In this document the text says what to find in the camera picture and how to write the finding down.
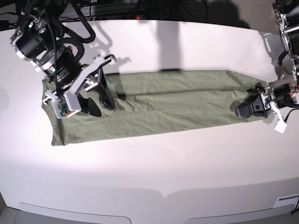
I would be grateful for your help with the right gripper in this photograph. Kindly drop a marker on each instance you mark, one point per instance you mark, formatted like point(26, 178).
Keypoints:
point(72, 77)

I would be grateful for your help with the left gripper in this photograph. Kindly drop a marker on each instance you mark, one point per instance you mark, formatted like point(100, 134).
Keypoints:
point(283, 95)

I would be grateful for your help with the green T-shirt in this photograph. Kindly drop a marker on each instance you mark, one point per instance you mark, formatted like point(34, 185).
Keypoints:
point(159, 102)

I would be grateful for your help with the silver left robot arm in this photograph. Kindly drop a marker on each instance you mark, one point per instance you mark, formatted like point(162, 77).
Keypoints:
point(287, 15)

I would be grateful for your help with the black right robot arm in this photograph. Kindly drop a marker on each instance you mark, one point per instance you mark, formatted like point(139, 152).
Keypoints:
point(41, 39)

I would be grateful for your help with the black power strip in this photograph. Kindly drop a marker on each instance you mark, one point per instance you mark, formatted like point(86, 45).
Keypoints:
point(120, 17)

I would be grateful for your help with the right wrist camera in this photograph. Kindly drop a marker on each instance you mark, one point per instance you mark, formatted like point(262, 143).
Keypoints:
point(65, 107)

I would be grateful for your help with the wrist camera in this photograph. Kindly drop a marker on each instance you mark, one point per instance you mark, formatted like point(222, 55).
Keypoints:
point(280, 126)
point(65, 107)

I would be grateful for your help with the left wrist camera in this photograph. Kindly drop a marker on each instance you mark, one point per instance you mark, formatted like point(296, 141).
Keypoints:
point(280, 126)

